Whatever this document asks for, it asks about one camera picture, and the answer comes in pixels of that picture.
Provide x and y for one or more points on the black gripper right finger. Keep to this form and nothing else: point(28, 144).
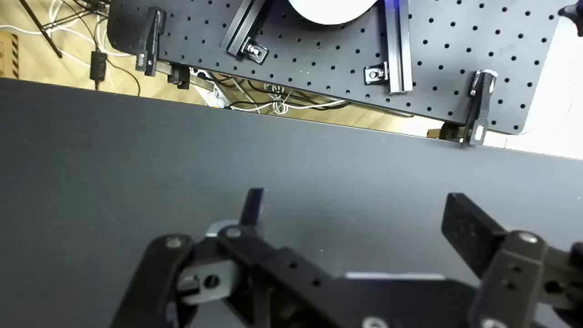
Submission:
point(519, 269)

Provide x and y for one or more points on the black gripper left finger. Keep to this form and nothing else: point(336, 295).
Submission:
point(178, 273)

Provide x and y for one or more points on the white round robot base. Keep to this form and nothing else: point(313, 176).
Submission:
point(331, 11)

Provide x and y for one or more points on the black power adapter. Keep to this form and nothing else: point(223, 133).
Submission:
point(98, 65)

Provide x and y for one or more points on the black perforated breadboard plate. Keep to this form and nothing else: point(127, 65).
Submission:
point(451, 40)

